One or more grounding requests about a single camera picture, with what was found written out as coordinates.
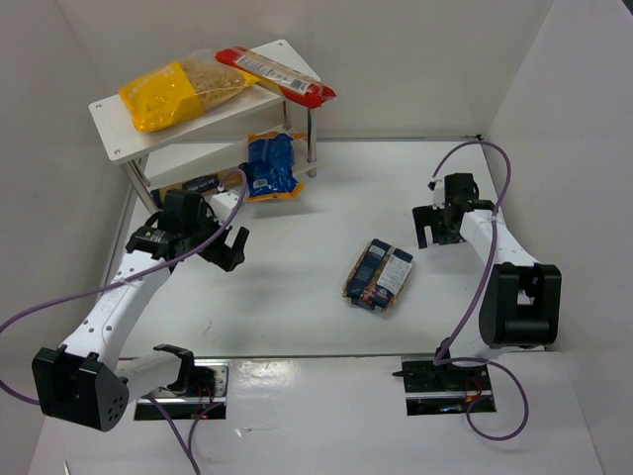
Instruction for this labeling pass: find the dark blue pasta bag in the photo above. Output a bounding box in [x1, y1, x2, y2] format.
[342, 238, 413, 313]

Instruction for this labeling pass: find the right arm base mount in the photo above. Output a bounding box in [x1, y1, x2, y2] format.
[393, 360, 497, 417]

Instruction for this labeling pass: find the red spaghetti pasta bag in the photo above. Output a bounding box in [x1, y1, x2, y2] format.
[215, 47, 337, 110]

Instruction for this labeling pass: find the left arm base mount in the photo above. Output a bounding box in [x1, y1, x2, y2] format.
[150, 358, 230, 421]

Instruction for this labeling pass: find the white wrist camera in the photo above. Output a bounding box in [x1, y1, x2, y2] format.
[209, 189, 243, 225]
[428, 178, 446, 210]

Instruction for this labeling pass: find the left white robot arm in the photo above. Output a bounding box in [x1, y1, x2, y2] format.
[32, 190, 249, 431]

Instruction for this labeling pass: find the white two-tier shelf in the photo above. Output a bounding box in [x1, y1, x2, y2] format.
[88, 39, 321, 214]

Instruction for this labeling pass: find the purple cable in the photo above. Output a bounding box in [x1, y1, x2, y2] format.
[427, 141, 530, 441]
[0, 166, 248, 475]

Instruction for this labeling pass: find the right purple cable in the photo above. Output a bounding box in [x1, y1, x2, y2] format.
[427, 141, 530, 441]

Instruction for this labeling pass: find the orange and navy spaghetti pack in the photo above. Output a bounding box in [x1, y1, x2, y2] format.
[150, 162, 246, 209]

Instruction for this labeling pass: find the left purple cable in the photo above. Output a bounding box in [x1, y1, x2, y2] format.
[0, 166, 248, 475]

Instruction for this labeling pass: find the yellow macaroni pasta bag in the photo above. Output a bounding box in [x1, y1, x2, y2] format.
[119, 49, 259, 133]

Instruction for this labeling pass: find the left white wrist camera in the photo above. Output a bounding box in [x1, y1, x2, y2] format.
[209, 189, 243, 225]

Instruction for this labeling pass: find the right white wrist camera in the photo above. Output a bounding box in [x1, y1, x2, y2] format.
[428, 178, 446, 210]

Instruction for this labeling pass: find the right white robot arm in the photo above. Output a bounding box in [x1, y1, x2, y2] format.
[412, 173, 562, 366]

